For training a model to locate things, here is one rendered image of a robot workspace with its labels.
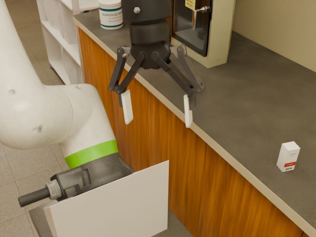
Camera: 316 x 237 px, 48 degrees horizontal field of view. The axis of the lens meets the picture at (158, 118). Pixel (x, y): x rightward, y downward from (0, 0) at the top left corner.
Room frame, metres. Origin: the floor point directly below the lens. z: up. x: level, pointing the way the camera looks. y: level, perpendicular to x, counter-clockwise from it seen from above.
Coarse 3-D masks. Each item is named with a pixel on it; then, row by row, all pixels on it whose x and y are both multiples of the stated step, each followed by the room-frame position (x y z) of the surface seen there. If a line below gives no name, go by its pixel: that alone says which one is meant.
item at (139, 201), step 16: (128, 176) 0.52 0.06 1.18; (144, 176) 0.54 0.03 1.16; (160, 176) 0.56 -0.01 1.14; (96, 192) 0.48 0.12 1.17; (112, 192) 0.50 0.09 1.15; (128, 192) 0.52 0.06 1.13; (144, 192) 0.54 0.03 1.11; (160, 192) 0.56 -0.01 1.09; (48, 208) 0.46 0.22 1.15; (64, 208) 0.45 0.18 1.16; (80, 208) 0.47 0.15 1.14; (96, 208) 0.48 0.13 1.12; (112, 208) 0.50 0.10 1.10; (128, 208) 0.52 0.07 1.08; (144, 208) 0.54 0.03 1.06; (160, 208) 0.56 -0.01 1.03; (48, 224) 0.57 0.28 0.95; (64, 224) 0.45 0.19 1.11; (80, 224) 0.46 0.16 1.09; (96, 224) 0.48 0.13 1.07; (112, 224) 0.50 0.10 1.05; (128, 224) 0.52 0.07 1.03; (144, 224) 0.54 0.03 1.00; (160, 224) 0.56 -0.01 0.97
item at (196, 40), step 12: (180, 0) 1.64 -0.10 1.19; (204, 0) 1.49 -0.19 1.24; (180, 12) 1.64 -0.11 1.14; (204, 12) 1.48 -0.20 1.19; (180, 24) 1.64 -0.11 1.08; (204, 24) 1.48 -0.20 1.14; (180, 36) 1.63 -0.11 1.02; (192, 36) 1.55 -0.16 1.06; (204, 36) 1.47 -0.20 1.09; (192, 48) 1.54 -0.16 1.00; (204, 48) 1.46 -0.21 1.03
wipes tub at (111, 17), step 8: (104, 0) 1.97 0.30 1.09; (112, 0) 1.97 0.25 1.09; (120, 0) 1.98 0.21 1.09; (104, 8) 1.93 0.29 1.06; (112, 8) 1.92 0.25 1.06; (120, 8) 1.96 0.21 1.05; (104, 16) 1.93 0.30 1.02; (112, 16) 1.92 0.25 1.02; (120, 16) 1.96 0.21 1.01; (104, 24) 1.93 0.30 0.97; (112, 24) 1.92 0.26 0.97; (120, 24) 1.95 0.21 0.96
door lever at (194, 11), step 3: (195, 9) 1.47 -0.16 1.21; (198, 9) 1.48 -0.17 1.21; (201, 9) 1.48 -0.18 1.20; (204, 9) 1.48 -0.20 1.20; (192, 12) 1.47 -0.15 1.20; (195, 12) 1.46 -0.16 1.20; (192, 15) 1.47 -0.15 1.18; (195, 15) 1.46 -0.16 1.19; (192, 18) 1.47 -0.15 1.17; (195, 18) 1.46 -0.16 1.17; (192, 21) 1.47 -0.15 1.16; (195, 21) 1.46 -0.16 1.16; (192, 24) 1.47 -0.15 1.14; (195, 24) 1.46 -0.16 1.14; (192, 27) 1.47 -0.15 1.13; (195, 27) 1.46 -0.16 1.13
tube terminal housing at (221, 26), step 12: (216, 0) 1.46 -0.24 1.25; (228, 0) 1.49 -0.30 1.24; (216, 12) 1.46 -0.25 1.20; (228, 12) 1.50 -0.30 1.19; (216, 24) 1.47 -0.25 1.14; (228, 24) 1.50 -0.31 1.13; (216, 36) 1.47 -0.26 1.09; (228, 36) 1.50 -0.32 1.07; (216, 48) 1.47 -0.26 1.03; (228, 48) 1.52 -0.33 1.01; (204, 60) 1.48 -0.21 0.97; (216, 60) 1.48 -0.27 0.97
